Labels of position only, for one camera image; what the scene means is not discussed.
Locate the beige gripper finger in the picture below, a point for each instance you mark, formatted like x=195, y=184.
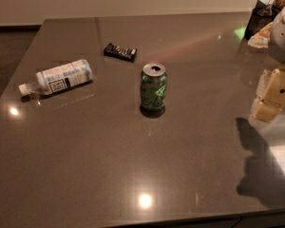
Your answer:
x=267, y=107
x=263, y=82

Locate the green soda can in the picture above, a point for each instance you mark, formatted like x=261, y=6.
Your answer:
x=153, y=86

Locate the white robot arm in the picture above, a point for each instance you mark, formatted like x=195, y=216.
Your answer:
x=277, y=39

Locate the clear plastic water bottle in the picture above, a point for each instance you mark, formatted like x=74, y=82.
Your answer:
x=58, y=78

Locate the white crumpled packet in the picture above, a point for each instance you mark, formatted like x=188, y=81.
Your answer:
x=262, y=38

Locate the black bag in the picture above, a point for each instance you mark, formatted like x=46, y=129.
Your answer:
x=260, y=17

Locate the black candy bar wrapper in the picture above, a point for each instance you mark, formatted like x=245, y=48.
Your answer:
x=125, y=54

